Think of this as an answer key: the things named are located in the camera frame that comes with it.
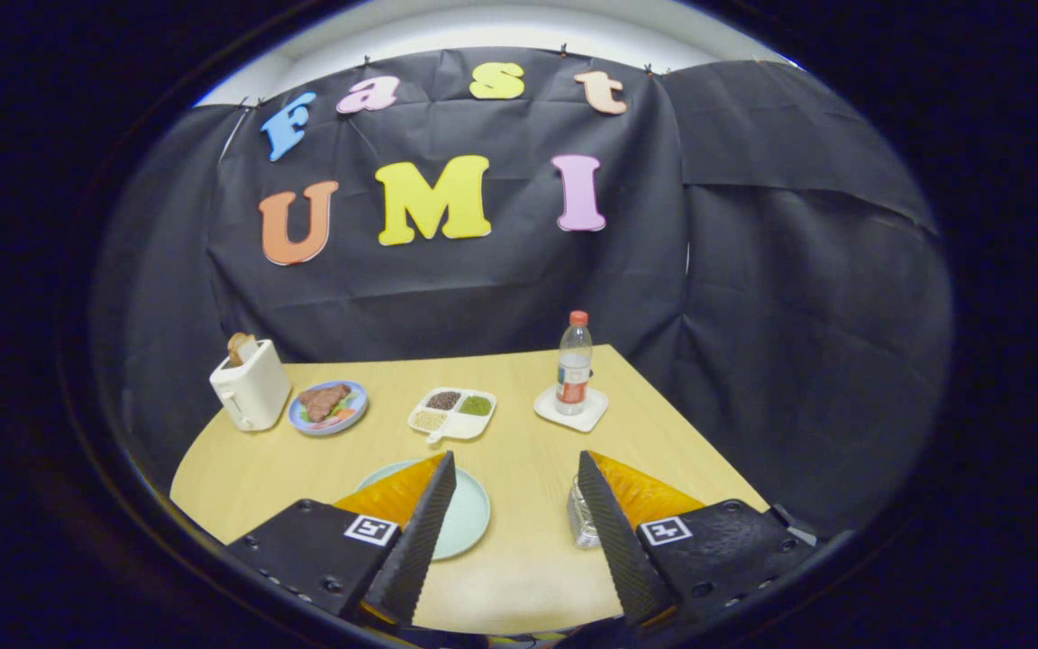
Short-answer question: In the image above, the cream white toaster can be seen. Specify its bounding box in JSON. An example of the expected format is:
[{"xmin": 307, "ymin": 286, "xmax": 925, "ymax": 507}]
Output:
[{"xmin": 209, "ymin": 339, "xmax": 293, "ymax": 433}]

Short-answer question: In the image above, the blue plate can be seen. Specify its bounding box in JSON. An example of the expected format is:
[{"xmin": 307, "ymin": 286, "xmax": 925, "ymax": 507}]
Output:
[{"xmin": 288, "ymin": 379, "xmax": 369, "ymax": 437}]

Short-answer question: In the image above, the pale green round plate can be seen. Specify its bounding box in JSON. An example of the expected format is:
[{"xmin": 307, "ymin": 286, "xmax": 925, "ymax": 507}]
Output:
[{"xmin": 355, "ymin": 460, "xmax": 492, "ymax": 562}]

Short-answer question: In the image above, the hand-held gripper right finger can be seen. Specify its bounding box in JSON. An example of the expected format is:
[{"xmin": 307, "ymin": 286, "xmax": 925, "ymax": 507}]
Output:
[{"xmin": 577, "ymin": 449, "xmax": 817, "ymax": 629}]

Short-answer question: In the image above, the clear red-capped water bottle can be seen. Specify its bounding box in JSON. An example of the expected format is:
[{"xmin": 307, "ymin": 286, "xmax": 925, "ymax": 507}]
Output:
[{"xmin": 555, "ymin": 310, "xmax": 594, "ymax": 416}]

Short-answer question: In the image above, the dark angular object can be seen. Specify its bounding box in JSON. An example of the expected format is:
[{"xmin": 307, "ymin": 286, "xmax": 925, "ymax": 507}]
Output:
[{"xmin": 769, "ymin": 503, "xmax": 819, "ymax": 547}]

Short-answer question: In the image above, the white square coaster tray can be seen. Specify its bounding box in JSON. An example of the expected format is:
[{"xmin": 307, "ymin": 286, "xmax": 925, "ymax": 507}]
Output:
[{"xmin": 533, "ymin": 386, "xmax": 610, "ymax": 434}]

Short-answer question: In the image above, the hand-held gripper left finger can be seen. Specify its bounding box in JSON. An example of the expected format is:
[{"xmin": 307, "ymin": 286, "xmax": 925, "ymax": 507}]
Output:
[{"xmin": 223, "ymin": 451, "xmax": 458, "ymax": 629}]

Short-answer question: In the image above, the white divided dish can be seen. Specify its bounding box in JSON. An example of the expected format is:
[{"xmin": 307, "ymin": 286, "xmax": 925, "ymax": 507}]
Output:
[{"xmin": 407, "ymin": 387, "xmax": 498, "ymax": 445}]

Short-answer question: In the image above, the metal wire basket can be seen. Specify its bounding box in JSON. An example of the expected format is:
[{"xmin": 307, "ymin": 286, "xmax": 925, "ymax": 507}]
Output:
[{"xmin": 567, "ymin": 475, "xmax": 603, "ymax": 550}]

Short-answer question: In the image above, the black backdrop cloth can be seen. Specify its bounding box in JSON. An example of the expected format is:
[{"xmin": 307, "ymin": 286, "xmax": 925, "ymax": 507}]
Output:
[{"xmin": 91, "ymin": 47, "xmax": 954, "ymax": 542}]

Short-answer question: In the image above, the brown steak piece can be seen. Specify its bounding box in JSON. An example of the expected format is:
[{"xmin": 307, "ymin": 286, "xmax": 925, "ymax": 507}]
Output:
[{"xmin": 298, "ymin": 383, "xmax": 352, "ymax": 423}]

